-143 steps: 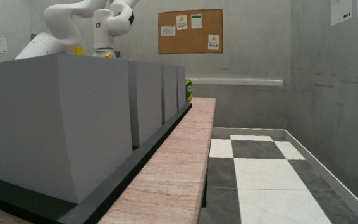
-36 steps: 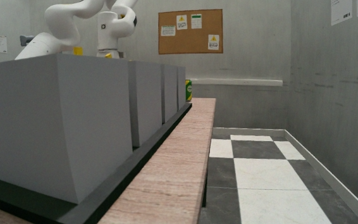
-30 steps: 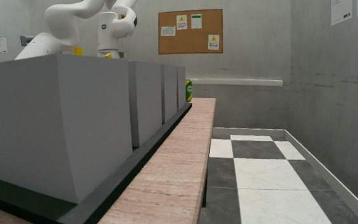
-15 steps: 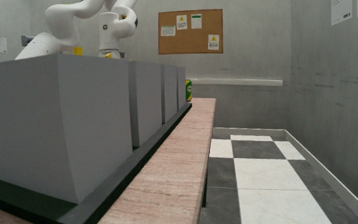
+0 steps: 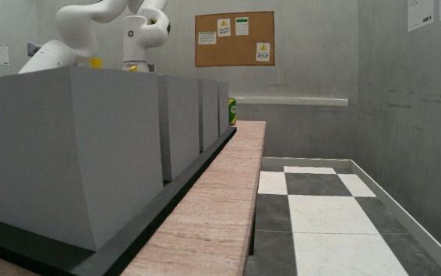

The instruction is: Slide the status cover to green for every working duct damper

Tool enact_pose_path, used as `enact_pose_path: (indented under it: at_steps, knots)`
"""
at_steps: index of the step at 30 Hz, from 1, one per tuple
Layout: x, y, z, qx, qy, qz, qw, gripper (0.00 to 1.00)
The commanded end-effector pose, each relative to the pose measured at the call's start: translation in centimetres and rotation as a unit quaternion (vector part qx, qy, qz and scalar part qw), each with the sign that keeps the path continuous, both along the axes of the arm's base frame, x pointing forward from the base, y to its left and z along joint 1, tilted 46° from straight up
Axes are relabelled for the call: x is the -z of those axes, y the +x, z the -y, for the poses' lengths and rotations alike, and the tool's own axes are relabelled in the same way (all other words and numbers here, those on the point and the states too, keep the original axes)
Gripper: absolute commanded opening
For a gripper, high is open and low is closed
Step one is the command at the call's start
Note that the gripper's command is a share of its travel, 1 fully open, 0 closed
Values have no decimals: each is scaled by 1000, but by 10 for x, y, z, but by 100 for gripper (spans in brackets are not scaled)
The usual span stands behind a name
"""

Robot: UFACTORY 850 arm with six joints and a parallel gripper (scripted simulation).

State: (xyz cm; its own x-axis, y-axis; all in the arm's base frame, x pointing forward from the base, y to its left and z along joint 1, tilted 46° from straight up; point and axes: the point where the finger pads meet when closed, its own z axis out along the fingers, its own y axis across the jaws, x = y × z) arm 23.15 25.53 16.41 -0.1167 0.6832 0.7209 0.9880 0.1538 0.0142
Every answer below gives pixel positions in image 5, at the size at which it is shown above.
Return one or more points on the green and yellow drink can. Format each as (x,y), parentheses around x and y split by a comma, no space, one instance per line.
(232,111)

